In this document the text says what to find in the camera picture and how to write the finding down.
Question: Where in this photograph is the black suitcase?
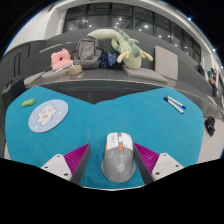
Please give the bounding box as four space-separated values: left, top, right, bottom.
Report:
1 75 26 109

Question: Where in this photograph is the grey backpack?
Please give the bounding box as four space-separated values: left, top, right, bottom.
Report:
72 35 104 70

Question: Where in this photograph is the person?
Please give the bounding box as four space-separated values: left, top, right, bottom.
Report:
206 68 219 88

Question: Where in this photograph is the grey square upright cushion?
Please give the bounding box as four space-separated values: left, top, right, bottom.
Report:
153 45 179 81

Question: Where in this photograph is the grey white computer mouse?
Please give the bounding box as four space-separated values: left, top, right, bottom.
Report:
100 131 137 184

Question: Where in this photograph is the grey flat seat cushion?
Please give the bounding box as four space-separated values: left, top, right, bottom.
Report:
122 64 169 84
23 70 46 87

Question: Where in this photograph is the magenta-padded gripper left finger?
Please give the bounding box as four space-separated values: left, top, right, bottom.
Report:
40 143 92 185

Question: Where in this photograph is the black bag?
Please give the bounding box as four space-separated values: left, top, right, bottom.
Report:
204 115 216 137

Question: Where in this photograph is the green dragon plush toy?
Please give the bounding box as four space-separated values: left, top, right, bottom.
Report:
87 27 154 70

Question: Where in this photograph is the green eraser block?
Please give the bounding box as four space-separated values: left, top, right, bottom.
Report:
21 98 37 109

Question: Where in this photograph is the white blue-capped marker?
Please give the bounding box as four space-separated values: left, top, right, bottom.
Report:
167 95 187 110

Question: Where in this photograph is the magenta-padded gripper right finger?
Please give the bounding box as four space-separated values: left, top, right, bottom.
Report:
132 142 185 185

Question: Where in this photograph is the pink plush toy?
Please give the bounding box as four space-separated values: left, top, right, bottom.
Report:
50 48 73 71

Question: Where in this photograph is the round light blue mouse pad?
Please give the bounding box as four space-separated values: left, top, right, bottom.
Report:
27 98 69 134

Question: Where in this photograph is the dark blue starred bag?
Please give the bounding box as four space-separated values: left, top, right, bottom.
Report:
98 50 123 70

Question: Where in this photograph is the grey round seat cushion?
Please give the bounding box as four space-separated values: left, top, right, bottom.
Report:
41 67 71 81

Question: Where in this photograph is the white black-capped marker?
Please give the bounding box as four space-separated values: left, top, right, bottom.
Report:
163 96 185 115

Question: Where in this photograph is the tan drawstring pouch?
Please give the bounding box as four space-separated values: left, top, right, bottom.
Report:
67 64 83 76

